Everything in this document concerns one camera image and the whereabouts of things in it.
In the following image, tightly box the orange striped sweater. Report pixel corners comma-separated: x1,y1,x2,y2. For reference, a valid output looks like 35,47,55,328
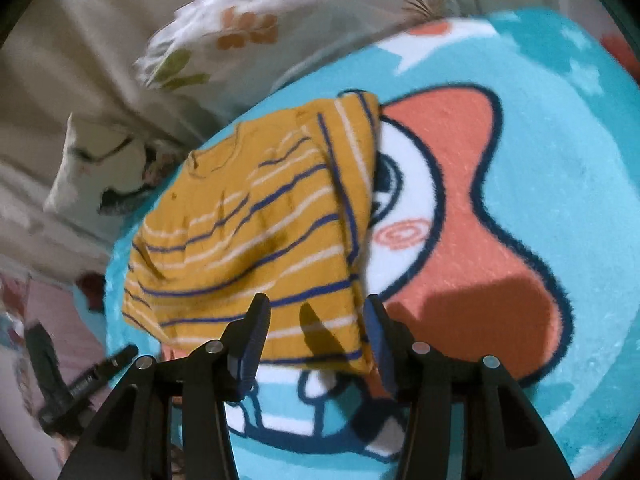
122,91,380,375

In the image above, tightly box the white pillow with lady print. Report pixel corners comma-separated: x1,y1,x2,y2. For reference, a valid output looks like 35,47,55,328
43,113,188,243

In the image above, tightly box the red plastic bag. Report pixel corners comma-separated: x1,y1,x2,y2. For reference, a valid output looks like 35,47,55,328
600,34,640,82

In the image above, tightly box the white floral ruffled pillow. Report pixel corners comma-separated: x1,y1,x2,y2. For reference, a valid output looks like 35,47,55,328
134,0,477,124

